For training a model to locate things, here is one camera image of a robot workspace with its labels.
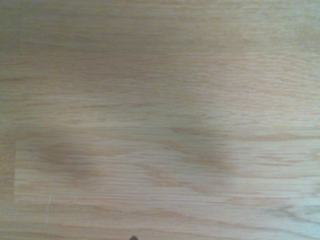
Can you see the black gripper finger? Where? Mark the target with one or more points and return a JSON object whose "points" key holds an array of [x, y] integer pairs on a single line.
{"points": [[134, 238]]}

